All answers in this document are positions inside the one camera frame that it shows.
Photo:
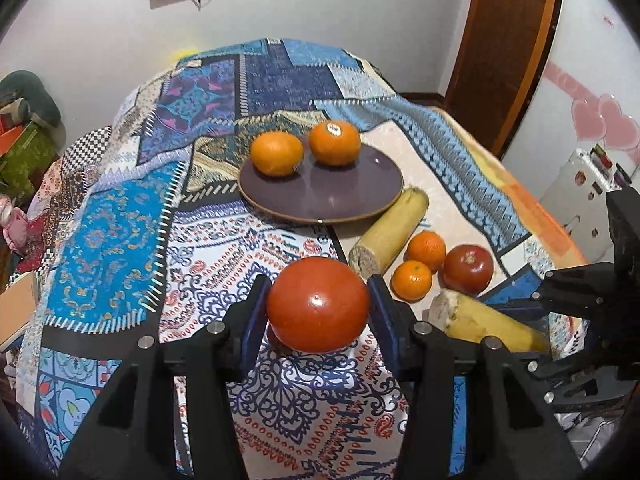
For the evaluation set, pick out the brown wooden door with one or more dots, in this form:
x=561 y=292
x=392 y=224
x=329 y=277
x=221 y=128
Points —
x=505 y=50

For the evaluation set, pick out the orange with white sticker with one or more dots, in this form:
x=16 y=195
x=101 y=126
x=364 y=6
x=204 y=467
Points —
x=335 y=143

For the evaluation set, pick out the grey green pillow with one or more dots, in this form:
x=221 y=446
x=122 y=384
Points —
x=30 y=97

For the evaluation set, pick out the white fridge with stickers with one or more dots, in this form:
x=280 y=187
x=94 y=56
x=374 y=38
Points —
x=580 y=200

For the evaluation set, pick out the peach blue-bordered blanket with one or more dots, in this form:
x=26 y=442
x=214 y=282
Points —
x=450 y=160

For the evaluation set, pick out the small tangerine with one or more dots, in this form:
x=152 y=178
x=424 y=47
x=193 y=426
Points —
x=426 y=251
x=411 y=281

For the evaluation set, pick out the pink plush item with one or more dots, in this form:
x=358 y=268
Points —
x=12 y=225

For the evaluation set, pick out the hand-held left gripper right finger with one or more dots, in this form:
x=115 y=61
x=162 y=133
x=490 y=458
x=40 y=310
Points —
x=381 y=310

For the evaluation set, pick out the large red tomato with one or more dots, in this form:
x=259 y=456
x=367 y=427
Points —
x=317 y=305

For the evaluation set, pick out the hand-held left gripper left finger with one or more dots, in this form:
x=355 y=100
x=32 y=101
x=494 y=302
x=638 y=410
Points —
x=256 y=321

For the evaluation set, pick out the brown cardboard box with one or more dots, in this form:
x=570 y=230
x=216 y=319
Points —
x=17 y=310

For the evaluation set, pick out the black white checkered cloth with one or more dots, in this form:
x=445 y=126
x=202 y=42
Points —
x=85 y=145

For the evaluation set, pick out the plain orange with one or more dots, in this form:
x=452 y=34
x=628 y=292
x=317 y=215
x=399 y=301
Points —
x=276 y=154

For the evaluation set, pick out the patchwork printed blanket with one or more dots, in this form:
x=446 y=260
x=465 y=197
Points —
x=125 y=240

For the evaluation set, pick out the green patterned cloth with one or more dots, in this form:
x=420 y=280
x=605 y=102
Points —
x=22 y=160

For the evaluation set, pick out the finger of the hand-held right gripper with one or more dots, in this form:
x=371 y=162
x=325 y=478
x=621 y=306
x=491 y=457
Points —
x=575 y=290
x=580 y=370

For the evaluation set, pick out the pink heart wall stickers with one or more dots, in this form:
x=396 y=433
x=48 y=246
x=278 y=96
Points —
x=600 y=120

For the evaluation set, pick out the purple round plate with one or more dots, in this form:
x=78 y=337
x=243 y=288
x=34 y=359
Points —
x=330 y=195

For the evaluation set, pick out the small red tomato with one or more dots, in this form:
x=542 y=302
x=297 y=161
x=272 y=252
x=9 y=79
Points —
x=467 y=269

